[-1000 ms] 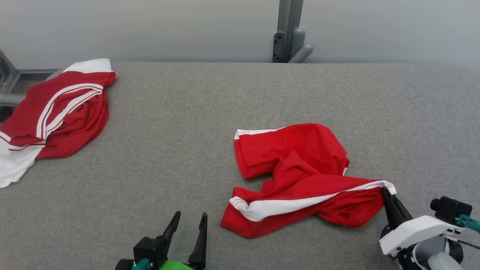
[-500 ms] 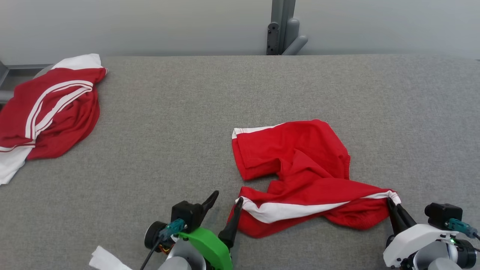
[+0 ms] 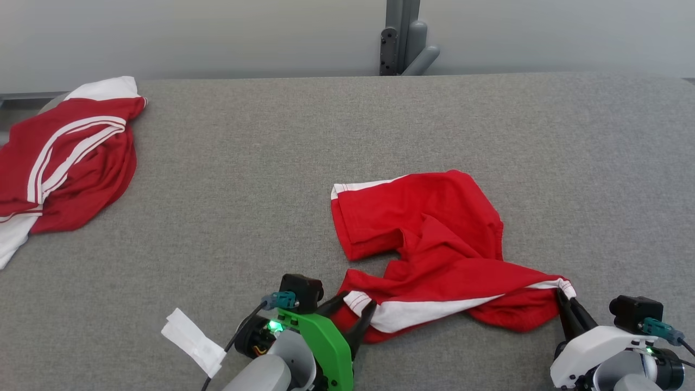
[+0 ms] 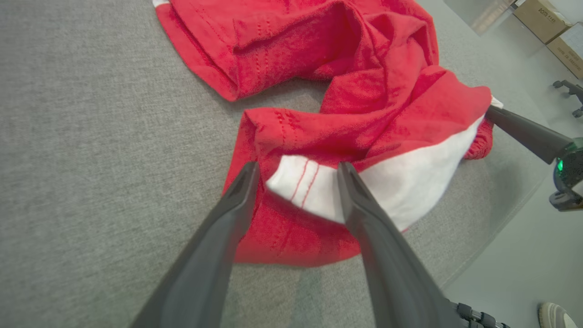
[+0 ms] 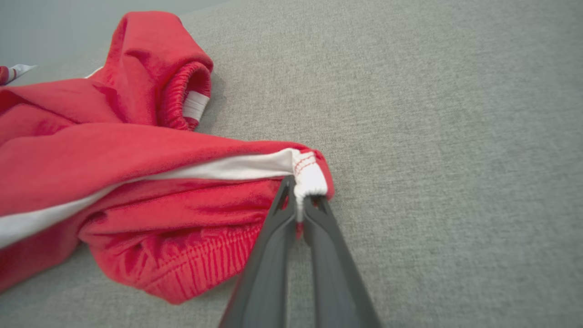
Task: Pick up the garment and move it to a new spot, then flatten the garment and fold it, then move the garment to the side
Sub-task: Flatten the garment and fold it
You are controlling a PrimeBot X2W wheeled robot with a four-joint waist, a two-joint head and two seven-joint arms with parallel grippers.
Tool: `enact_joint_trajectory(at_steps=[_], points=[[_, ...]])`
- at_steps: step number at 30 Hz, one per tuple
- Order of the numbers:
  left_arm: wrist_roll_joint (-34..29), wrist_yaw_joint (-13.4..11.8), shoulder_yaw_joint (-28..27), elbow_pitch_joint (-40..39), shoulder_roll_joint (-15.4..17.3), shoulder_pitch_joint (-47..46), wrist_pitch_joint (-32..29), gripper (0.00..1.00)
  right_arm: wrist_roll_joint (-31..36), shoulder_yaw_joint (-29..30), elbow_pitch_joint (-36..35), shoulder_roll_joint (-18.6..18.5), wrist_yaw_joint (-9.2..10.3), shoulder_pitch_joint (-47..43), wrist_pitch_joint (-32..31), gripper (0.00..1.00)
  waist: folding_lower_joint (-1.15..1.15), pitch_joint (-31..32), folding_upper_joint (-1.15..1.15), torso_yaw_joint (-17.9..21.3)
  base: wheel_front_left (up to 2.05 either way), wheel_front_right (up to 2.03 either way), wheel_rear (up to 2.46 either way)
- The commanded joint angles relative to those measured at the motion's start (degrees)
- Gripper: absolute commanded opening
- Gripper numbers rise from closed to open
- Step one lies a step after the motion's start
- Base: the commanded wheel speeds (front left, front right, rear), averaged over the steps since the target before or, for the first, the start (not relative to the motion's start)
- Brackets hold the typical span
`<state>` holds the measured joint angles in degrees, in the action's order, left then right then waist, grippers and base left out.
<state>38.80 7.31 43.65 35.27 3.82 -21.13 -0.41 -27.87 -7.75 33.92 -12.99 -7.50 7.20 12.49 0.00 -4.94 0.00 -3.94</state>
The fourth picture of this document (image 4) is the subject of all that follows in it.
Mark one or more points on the large cardboard box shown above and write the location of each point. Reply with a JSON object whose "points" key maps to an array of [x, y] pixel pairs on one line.
{"points": [[569, 50]]}

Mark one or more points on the red white shorts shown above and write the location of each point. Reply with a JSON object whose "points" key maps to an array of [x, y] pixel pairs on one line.
{"points": [[364, 91]]}

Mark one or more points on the black chair base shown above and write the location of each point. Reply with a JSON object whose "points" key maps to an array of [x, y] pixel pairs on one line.
{"points": [[571, 91]]}

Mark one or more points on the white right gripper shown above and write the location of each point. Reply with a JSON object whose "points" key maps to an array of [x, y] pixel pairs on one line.
{"points": [[571, 182]]}

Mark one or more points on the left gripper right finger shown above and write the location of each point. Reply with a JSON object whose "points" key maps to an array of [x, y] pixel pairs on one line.
{"points": [[387, 264]]}

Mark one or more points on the white shoe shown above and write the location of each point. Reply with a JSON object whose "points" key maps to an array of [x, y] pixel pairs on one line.
{"points": [[558, 316]]}

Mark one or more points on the small cardboard box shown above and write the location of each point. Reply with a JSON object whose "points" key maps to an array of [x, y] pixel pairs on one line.
{"points": [[542, 18]]}

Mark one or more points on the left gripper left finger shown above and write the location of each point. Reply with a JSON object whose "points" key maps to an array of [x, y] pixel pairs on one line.
{"points": [[214, 246]]}

